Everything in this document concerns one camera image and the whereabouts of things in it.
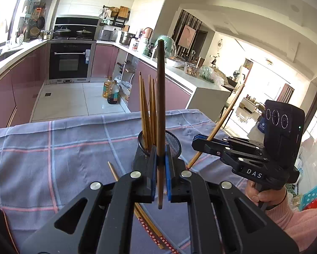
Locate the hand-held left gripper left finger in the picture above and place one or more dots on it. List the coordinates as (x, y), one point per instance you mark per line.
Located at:
(154, 185)

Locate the black wall rack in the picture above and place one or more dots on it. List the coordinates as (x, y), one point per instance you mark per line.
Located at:
(113, 19)

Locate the wooden cutting board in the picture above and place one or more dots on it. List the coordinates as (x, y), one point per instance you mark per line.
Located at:
(124, 12)

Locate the large steel pot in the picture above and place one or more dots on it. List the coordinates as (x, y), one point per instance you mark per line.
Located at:
(126, 38)

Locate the black mesh utensil holder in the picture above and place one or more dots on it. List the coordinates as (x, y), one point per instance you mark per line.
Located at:
(174, 144)

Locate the red-tipped wooden chopstick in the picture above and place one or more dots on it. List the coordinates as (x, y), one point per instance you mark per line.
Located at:
(169, 244)
(113, 170)
(147, 121)
(150, 230)
(227, 111)
(161, 98)

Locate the oil bottles on floor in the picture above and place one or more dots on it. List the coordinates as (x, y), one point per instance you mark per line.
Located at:
(113, 95)

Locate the blue plaid tablecloth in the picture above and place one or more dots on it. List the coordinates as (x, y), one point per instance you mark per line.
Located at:
(68, 164)

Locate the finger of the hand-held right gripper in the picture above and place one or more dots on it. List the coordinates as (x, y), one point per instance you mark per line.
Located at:
(208, 148)
(198, 136)

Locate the clear plastic bag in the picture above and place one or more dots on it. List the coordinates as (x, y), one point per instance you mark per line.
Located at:
(125, 87)

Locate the glass jar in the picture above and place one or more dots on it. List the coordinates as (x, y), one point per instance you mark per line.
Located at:
(191, 68)

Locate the standing fan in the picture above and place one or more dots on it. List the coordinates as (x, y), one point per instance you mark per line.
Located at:
(236, 74)

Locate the pink base cabinets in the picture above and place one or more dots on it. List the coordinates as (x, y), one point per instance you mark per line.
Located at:
(171, 92)
(15, 84)

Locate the mint green appliance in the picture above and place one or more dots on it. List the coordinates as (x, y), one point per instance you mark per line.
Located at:
(169, 45)

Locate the kitchen window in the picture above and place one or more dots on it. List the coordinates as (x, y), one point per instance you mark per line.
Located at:
(5, 10)

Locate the pink kettle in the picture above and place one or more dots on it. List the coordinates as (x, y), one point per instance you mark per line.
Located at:
(148, 33)

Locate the bag of green vegetables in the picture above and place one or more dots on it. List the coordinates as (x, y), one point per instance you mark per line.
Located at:
(208, 73)

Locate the person's right hand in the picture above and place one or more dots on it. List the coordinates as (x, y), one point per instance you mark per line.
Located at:
(274, 194)

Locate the black built-in oven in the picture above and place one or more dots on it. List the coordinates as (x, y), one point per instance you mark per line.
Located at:
(68, 60)

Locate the black hanging pan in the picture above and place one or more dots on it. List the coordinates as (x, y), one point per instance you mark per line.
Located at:
(41, 22)

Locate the light blue plastic stool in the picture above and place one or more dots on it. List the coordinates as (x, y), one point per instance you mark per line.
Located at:
(313, 197)

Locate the black pot with lid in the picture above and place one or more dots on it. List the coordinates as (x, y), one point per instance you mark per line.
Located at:
(84, 33)

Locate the black wok with glass lid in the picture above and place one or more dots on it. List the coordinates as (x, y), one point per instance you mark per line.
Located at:
(63, 31)

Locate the black range hood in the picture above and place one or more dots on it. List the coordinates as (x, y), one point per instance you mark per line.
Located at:
(76, 23)

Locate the person's right forearm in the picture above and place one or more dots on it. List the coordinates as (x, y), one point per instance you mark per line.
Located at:
(301, 222)

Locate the wall clock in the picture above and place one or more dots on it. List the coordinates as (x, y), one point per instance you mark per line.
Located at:
(220, 43)

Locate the small steel kettle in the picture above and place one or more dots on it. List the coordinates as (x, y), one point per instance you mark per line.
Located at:
(47, 35)

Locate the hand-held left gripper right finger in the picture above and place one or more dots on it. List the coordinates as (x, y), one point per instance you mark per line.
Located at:
(168, 180)

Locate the pink wall picture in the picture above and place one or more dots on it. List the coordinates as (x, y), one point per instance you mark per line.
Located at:
(187, 38)

